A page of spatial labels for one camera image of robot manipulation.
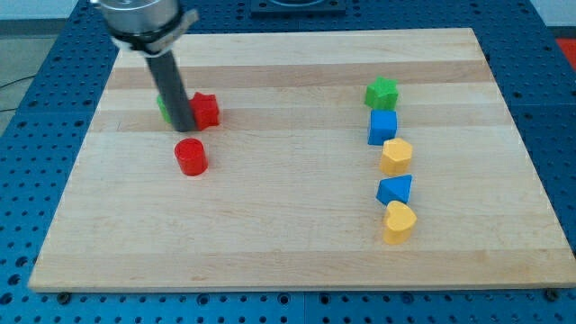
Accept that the blue cube block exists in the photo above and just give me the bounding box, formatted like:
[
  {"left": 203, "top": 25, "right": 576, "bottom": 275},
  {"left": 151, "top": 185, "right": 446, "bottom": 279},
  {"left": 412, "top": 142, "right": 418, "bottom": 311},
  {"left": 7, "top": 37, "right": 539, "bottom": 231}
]
[{"left": 367, "top": 110, "right": 398, "bottom": 145}]

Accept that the red cylinder block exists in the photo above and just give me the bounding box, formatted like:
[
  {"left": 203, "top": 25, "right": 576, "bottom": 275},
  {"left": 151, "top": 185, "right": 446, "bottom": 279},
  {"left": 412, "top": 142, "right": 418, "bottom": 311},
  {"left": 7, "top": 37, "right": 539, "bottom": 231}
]
[{"left": 174, "top": 138, "right": 209, "bottom": 176}]

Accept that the red star block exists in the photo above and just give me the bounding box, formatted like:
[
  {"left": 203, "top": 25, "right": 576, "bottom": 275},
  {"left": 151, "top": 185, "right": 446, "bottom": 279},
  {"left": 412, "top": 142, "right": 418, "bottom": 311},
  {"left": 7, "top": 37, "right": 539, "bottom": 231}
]
[{"left": 189, "top": 92, "right": 220, "bottom": 131}]

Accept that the yellow heart block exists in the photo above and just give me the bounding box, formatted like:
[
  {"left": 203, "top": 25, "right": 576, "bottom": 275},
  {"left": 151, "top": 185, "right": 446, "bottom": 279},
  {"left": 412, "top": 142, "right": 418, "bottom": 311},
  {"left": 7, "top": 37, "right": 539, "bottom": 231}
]
[{"left": 382, "top": 201, "right": 418, "bottom": 245}]

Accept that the light wooden board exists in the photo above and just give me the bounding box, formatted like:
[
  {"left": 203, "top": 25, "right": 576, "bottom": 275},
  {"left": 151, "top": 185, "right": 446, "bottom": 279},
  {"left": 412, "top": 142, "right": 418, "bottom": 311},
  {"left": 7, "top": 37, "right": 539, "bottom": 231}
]
[{"left": 29, "top": 28, "right": 575, "bottom": 293}]

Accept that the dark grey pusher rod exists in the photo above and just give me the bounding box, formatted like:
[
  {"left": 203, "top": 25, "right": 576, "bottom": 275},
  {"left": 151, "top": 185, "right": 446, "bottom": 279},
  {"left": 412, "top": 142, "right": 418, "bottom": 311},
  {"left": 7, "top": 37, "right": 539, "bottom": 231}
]
[{"left": 146, "top": 50, "right": 196, "bottom": 132}]

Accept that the green star block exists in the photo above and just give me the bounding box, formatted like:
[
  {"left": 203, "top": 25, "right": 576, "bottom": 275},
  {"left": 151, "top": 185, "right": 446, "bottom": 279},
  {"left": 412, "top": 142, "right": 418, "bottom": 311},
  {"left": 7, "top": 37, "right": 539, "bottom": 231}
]
[{"left": 364, "top": 76, "right": 399, "bottom": 111}]

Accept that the yellow hexagon block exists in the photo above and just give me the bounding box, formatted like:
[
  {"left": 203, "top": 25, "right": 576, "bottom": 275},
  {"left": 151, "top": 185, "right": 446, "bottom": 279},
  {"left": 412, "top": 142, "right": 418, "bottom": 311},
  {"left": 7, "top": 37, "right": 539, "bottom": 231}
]
[{"left": 379, "top": 138, "right": 413, "bottom": 176}]

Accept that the green block behind rod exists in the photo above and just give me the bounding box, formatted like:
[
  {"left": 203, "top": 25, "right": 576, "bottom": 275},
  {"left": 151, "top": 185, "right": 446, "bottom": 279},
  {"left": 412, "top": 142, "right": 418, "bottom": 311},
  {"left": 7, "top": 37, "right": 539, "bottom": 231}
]
[{"left": 156, "top": 94, "right": 171, "bottom": 124}]

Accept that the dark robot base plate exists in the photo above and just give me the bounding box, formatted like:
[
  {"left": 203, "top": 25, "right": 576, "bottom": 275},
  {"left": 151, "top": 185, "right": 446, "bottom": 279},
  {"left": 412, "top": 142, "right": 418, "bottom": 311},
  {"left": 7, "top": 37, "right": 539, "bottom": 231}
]
[{"left": 249, "top": 0, "right": 347, "bottom": 17}]

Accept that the blue triangle block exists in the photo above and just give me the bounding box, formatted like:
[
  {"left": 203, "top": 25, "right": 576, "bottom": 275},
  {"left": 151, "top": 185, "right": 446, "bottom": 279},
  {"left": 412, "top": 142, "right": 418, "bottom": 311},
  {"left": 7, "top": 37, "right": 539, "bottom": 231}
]
[{"left": 375, "top": 175, "right": 413, "bottom": 205}]

